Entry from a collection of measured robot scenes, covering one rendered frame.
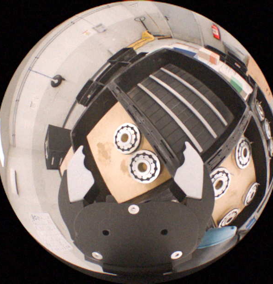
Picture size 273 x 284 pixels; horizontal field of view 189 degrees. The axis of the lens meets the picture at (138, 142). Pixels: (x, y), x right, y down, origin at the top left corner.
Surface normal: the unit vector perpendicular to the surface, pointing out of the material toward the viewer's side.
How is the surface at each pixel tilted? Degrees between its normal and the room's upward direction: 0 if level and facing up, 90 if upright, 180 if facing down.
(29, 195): 90
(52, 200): 90
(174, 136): 0
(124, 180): 0
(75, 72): 90
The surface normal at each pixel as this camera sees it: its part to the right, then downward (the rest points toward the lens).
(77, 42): 0.65, 0.66
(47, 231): 0.64, -0.74
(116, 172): -0.41, -0.13
